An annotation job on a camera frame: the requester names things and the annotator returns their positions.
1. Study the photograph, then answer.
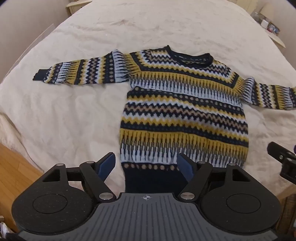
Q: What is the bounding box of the cream nightstand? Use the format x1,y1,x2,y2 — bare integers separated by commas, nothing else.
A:
252,5,286,48
67,0,93,16

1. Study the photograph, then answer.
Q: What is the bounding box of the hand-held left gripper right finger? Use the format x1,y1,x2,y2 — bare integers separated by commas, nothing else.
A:
177,152,253,201

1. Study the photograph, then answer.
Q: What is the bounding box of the picture frame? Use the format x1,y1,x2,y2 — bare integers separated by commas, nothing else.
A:
267,22,281,35

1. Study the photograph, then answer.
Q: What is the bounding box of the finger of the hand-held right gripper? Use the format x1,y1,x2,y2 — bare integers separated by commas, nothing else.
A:
267,141,296,184

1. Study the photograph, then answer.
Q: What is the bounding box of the bed with cream blanket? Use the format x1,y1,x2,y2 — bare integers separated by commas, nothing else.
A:
0,0,296,204

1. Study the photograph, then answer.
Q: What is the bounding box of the patterned knit sweater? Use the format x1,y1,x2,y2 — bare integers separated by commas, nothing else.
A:
32,45,296,193

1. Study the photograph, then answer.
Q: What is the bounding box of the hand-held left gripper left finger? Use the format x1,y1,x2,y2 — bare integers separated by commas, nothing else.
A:
42,152,116,201

